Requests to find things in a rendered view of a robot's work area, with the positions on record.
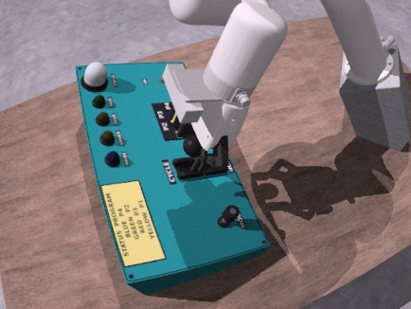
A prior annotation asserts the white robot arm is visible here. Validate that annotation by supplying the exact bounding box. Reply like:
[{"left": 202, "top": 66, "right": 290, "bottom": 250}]
[{"left": 162, "top": 0, "right": 396, "bottom": 123}]

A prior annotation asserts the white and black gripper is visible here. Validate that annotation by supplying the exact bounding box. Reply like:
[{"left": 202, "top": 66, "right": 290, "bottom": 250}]
[{"left": 176, "top": 100, "right": 250, "bottom": 173}]

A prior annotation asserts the teal control console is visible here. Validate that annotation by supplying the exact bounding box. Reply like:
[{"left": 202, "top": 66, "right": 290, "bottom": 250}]
[{"left": 75, "top": 62, "right": 270, "bottom": 296}]

